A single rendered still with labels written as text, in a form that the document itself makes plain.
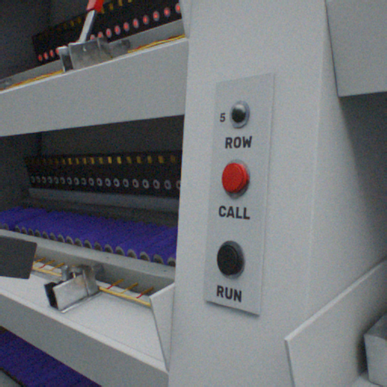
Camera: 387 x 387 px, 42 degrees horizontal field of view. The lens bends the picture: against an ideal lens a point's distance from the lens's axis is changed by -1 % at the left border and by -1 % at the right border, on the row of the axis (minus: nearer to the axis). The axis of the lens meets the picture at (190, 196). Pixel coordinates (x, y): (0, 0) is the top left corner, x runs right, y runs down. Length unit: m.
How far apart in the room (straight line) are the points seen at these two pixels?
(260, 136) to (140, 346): 0.17
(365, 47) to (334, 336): 0.14
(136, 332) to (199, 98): 0.17
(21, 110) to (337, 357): 0.38
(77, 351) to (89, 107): 0.19
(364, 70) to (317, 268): 0.09
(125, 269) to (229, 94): 0.21
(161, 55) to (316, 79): 0.12
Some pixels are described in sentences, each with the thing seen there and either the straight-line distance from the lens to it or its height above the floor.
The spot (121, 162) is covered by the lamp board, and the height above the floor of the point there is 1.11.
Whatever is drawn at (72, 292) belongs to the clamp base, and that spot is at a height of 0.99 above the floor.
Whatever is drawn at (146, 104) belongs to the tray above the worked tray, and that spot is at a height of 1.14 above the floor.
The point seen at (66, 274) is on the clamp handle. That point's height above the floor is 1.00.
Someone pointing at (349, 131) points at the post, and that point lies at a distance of 0.27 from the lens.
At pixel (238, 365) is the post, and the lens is 0.28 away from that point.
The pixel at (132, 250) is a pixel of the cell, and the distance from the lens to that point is 0.49.
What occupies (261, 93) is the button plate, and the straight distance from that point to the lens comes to 0.26.
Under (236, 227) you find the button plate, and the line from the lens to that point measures 0.27.
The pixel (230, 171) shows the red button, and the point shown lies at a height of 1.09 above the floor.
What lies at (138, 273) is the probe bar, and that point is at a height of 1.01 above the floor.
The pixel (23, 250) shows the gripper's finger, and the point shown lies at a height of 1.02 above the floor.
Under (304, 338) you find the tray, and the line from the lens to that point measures 0.24.
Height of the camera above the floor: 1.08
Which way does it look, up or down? level
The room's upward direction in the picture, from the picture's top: 3 degrees clockwise
